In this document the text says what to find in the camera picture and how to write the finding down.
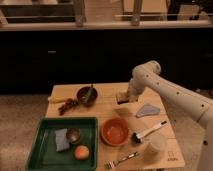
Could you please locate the wooden table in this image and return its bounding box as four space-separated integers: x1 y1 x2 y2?
46 83 185 171

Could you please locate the peach fruit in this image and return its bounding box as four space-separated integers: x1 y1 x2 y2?
74 145 90 160

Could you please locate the red orange bowl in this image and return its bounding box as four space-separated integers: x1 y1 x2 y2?
100 118 129 147

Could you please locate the silver fork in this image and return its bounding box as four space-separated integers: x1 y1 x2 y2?
104 152 139 169

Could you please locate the small metal cup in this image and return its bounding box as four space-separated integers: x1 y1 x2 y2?
66 128 81 144

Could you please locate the tan eraser block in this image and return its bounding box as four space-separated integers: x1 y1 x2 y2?
116 92 129 105

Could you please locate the dried red chili bunch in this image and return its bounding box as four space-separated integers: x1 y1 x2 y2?
58 99 79 115

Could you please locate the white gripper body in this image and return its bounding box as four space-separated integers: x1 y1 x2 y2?
127 81 140 102

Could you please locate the green spoon in bowl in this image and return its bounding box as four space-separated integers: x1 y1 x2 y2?
84 84 93 103

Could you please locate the green plastic tray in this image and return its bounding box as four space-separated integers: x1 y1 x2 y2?
25 117 98 171

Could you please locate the white cup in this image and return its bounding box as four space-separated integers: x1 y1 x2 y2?
146 133 167 155

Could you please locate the grey blue cloth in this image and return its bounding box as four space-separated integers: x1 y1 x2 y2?
136 103 160 118

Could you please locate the yellow banana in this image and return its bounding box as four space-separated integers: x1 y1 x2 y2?
48 96 68 104

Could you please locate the dark brown bowl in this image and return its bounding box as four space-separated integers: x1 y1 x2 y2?
77 86 98 107

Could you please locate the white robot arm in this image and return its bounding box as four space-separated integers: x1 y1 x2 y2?
127 61 213 171

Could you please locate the blue sponge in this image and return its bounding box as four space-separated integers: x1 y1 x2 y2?
55 129 70 152

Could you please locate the white handled black brush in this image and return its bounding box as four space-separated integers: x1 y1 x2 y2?
132 120 167 143

